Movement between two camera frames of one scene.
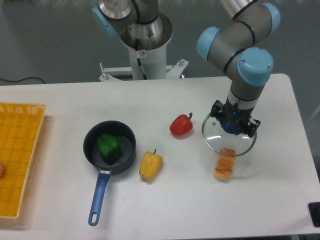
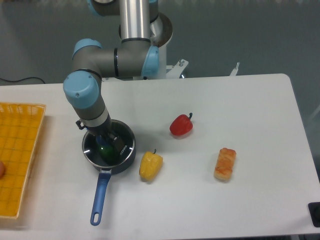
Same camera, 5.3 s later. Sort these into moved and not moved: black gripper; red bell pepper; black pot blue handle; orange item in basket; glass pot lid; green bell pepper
Moved: black gripper; glass pot lid
Not moved: green bell pepper; black pot blue handle; orange item in basket; red bell pepper
